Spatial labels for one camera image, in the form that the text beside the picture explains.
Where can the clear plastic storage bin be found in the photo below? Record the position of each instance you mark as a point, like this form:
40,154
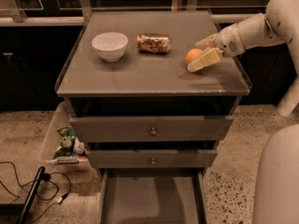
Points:
52,141

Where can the black flat device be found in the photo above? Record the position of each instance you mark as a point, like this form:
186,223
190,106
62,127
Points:
31,195

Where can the grey bottom drawer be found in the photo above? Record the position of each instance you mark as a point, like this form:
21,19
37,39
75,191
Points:
152,196

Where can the grey drawer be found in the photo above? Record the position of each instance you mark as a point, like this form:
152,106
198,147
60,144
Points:
152,196
151,129
151,158

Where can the metal railing frame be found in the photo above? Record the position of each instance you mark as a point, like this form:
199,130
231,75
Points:
17,13

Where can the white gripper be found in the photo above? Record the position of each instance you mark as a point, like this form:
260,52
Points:
228,41

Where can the orange fruit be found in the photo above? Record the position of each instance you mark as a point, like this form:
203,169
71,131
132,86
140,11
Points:
192,54

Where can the crushed golden drink can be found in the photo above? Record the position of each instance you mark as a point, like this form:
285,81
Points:
153,43

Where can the white ceramic bowl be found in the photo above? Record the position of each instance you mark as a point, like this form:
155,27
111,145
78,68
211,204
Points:
110,46

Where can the grey middle drawer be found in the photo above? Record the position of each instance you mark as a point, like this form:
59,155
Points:
151,158

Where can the grey drawer cabinet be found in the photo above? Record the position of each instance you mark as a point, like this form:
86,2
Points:
143,84

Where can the green snack bag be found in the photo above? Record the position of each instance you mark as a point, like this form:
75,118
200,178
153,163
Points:
67,142

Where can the grey top drawer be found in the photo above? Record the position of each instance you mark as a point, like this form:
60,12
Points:
151,129

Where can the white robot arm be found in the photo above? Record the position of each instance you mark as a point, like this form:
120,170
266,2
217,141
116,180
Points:
276,199

